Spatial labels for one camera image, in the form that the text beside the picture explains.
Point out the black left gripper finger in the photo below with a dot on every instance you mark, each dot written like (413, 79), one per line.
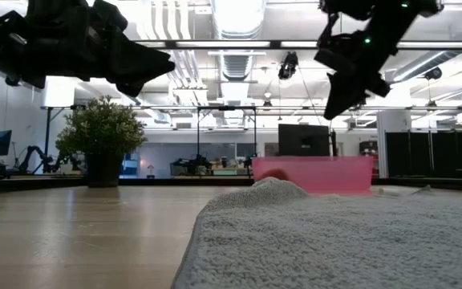
(139, 62)
(130, 87)

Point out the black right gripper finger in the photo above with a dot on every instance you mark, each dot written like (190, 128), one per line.
(343, 96)
(378, 88)

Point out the pink translucent plastic basket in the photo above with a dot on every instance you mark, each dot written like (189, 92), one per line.
(327, 172)

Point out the grey microfiber towel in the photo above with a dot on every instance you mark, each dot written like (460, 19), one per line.
(335, 241)

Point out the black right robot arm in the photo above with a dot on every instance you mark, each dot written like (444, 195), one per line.
(391, 16)

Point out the black background robot arm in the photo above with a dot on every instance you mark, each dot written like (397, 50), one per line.
(193, 164)
(249, 162)
(36, 158)

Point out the small white cylinder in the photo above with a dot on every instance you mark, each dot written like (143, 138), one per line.
(387, 192)

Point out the green bushy plant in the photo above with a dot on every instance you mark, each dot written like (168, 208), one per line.
(102, 126)

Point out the black box appliance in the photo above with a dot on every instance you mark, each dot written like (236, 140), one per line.
(369, 148)

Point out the black computer monitor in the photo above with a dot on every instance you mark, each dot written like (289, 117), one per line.
(303, 140)

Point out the black partition panels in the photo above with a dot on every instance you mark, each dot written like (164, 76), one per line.
(435, 152)

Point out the black plant pot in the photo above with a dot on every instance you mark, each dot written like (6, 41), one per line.
(103, 170)

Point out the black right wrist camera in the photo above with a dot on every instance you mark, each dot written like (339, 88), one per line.
(337, 52)

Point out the black metal frame stand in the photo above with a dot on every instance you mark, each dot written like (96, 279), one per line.
(226, 108)

